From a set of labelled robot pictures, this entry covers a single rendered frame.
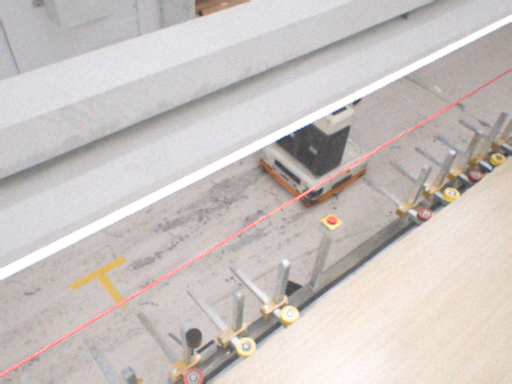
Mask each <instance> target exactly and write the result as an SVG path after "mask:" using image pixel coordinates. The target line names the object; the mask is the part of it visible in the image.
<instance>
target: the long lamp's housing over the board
mask: <svg viewBox="0 0 512 384"><path fill-rule="evenodd" d="M510 16H512V0H434V1H431V2H429V3H426V4H424V5H422V6H419V7H417V8H414V9H412V11H410V14H409V17H408V20H406V19H403V18H401V17H399V16H396V17H394V18H391V19H389V20H387V21H384V22H382V23H379V24H377V25H374V26H372V27H368V28H366V29H364V30H361V31H359V32H356V33H354V34H351V35H349V36H347V37H344V38H342V39H339V40H336V41H333V42H331V43H329V45H326V46H324V47H321V48H319V49H316V50H314V51H312V52H309V53H307V54H303V55H301V56H298V57H296V58H293V59H291V60H289V61H286V62H284V63H281V64H279V65H276V66H273V67H271V68H268V69H266V70H263V71H261V72H258V73H256V74H254V75H251V76H249V78H246V79H244V80H240V81H238V82H236V83H233V84H231V85H228V86H226V87H223V88H221V89H219V90H216V91H214V92H211V93H208V94H205V95H203V96H200V97H198V98H196V99H193V100H191V101H188V102H186V103H183V104H181V105H179V106H175V107H173V108H170V109H168V111H165V112H163V113H161V114H158V115H156V116H153V117H151V118H148V119H145V120H143V121H140V122H138V123H135V124H133V125H130V126H128V127H126V128H123V129H121V130H118V131H116V132H112V133H110V134H107V135H105V136H103V137H100V138H98V139H95V140H93V142H90V143H88V144H86V145H83V146H80V147H77V148H75V149H72V150H70V151H68V152H65V153H63V154H60V155H58V156H55V157H53V158H51V159H47V160H45V161H42V162H40V163H37V164H35V165H33V166H30V167H28V168H25V169H23V170H20V171H18V172H14V174H12V175H10V176H7V177H5V178H2V179H0V269H2V268H4V267H6V266H8V265H10V264H12V263H14V262H17V261H19V260H21V259H23V258H25V257H27V256H29V255H31V254H33V253H35V252H37V251H39V250H41V249H43V248H45V247H47V246H50V245H52V244H54V243H56V242H58V241H60V240H62V239H64V237H66V236H68V235H70V234H72V233H75V232H77V231H79V230H81V229H84V228H86V227H88V226H90V225H92V224H94V223H96V222H98V221H100V220H102V219H104V218H106V217H108V216H110V215H112V214H115V213H117V212H119V211H121V210H123V209H125V208H127V207H129V205H131V204H133V203H135V202H137V201H139V200H141V199H143V198H145V197H148V196H150V195H152V194H154V193H156V192H158V191H160V190H162V189H164V188H166V187H168V186H170V185H172V184H174V183H176V182H179V181H181V180H183V179H185V178H187V177H189V176H191V175H193V173H195V172H197V171H199V170H201V169H203V168H205V167H207V166H209V165H212V164H214V163H216V162H218V161H220V160H222V159H224V158H226V157H228V156H230V155H232V154H234V153H236V152H238V151H240V150H243V149H245V148H247V147H249V146H251V145H253V144H255V143H257V141H259V140H261V139H263V138H265V137H267V136H269V135H271V134H273V133H276V132H278V131H280V130H282V129H284V128H286V127H288V126H290V125H292V124H294V123H296V122H298V121H300V120H302V119H304V118H307V117H310V116H312V115H314V114H316V113H318V112H320V111H322V109H324V108H326V107H328V106H330V105H332V104H334V103H336V102H339V101H341V100H343V99H345V98H347V97H349V96H351V95H353V94H355V93H357V92H359V91H361V90H363V89H365V88H367V87H369V86H372V85H374V84H376V83H378V82H380V81H382V80H384V79H386V78H388V77H390V75H392V74H394V73H396V72H398V71H400V70H402V69H405V68H407V67H409V66H411V65H413V64H415V63H417V62H419V61H421V60H423V59H425V58H427V57H429V56H431V55H433V54H435V53H438V52H440V51H442V50H444V49H446V48H448V47H450V46H452V45H454V44H456V43H458V41H460V40H462V39H464V38H466V37H468V36H471V35H473V34H475V33H477V32H479V31H481V30H483V29H485V28H487V27H489V26H491V25H493V24H495V23H497V22H499V21H501V20H504V19H506V18H508V17H510Z"/></svg>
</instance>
